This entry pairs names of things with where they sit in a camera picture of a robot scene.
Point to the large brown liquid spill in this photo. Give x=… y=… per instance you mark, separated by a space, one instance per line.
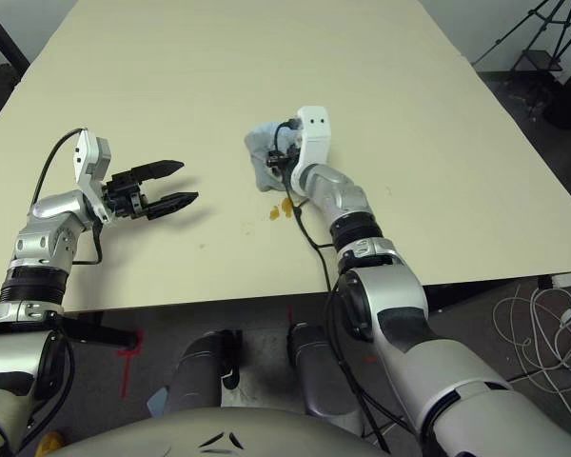
x=274 y=212

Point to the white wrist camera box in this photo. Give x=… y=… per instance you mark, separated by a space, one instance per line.
x=314 y=128
x=92 y=152

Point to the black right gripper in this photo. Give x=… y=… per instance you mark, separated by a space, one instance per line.
x=281 y=158

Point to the grey robot left leg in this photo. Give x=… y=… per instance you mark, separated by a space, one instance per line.
x=195 y=376

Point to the blue-grey paper scrap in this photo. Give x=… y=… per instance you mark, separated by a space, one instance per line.
x=158 y=402

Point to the grey robot right leg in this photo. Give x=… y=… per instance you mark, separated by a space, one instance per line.
x=319 y=376

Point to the black metal frame bar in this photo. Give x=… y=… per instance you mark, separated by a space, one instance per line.
x=7 y=43

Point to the yellow object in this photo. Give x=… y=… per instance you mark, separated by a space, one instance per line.
x=50 y=443

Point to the fluffy blue rag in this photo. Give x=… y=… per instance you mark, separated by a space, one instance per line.
x=261 y=147

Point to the grey robot torso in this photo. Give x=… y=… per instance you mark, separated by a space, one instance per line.
x=219 y=431

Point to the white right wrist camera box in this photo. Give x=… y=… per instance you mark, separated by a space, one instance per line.
x=314 y=128

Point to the grey robot leg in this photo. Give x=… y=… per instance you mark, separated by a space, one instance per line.
x=195 y=376
x=319 y=376

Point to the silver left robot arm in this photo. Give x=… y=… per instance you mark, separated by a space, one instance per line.
x=43 y=238

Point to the black tripod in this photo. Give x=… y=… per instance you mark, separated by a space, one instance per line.
x=509 y=33

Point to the black bag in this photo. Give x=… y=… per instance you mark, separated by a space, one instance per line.
x=566 y=109

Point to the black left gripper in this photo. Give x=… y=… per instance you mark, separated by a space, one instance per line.
x=124 y=195

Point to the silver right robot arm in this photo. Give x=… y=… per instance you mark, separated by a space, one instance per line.
x=399 y=295

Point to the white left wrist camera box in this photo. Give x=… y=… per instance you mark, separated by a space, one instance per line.
x=92 y=152

